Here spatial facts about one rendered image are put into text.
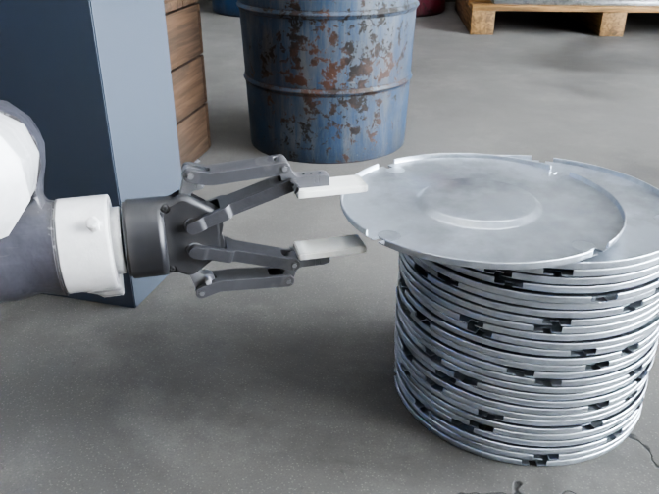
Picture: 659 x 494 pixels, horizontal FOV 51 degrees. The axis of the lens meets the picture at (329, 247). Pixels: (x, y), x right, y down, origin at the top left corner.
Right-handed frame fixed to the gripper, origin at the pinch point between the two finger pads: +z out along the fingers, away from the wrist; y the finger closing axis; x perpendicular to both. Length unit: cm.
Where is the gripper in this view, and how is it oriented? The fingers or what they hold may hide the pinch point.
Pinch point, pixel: (333, 217)
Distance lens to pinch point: 69.2
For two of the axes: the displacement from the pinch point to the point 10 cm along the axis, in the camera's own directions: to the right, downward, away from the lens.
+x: -2.4, -4.4, 8.6
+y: 0.0, -8.9, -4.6
